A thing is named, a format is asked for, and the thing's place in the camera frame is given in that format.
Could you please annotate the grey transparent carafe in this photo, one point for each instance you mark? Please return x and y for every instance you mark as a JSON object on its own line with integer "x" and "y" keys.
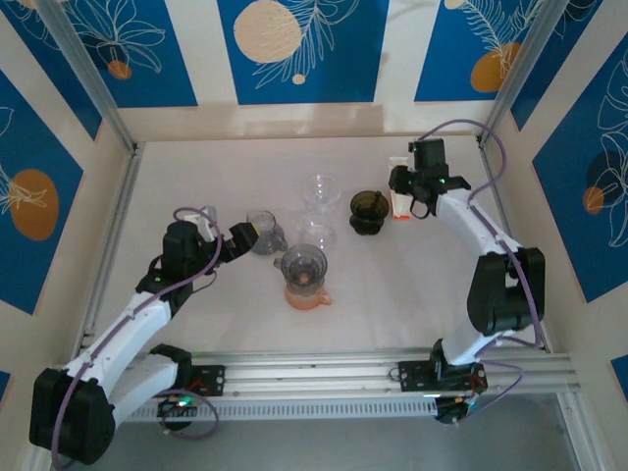
{"x": 269, "y": 240}

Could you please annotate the dark olive dripper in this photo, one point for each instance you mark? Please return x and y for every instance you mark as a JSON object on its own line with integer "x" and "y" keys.
{"x": 368, "y": 211}

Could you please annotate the grey transparent dripper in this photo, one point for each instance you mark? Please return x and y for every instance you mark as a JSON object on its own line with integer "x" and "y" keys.
{"x": 301, "y": 265}

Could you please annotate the clear glass carafe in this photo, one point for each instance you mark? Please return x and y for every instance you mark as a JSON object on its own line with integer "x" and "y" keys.
{"x": 318, "y": 234}

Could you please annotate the orange transparent carafe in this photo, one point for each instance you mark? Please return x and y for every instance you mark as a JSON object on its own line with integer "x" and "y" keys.
{"x": 306, "y": 301}

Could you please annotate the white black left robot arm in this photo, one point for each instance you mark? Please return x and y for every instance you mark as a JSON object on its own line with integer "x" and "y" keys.
{"x": 122, "y": 329}

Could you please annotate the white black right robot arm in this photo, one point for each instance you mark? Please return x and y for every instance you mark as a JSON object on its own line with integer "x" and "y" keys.
{"x": 471, "y": 221}

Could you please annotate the white orange filter box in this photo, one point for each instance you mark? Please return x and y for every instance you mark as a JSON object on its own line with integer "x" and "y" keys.
{"x": 400, "y": 208}

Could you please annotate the aluminium frame post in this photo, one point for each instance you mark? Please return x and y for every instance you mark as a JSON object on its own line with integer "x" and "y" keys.
{"x": 93, "y": 78}
{"x": 520, "y": 68}

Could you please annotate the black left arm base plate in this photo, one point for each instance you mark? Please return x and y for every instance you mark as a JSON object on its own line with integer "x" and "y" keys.
{"x": 213, "y": 380}

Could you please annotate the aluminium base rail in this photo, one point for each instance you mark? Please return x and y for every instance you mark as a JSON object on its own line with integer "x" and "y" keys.
{"x": 314, "y": 373}

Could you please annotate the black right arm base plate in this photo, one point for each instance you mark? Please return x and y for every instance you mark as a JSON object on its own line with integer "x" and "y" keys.
{"x": 412, "y": 375}

